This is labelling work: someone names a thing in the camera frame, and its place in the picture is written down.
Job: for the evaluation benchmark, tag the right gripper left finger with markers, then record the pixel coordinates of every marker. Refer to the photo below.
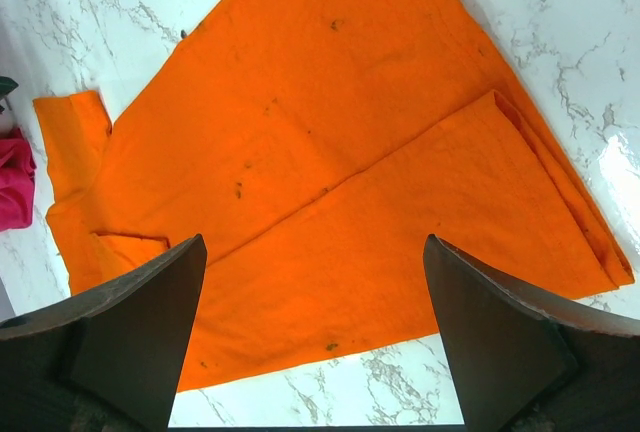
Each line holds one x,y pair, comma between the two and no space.
109,358

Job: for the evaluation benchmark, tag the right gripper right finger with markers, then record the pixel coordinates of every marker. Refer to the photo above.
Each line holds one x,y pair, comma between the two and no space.
525,359

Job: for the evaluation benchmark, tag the orange t shirt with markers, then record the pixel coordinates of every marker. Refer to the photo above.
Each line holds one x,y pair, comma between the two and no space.
315,145

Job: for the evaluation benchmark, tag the pink red t shirt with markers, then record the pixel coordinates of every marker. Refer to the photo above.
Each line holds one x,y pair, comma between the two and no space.
17,181

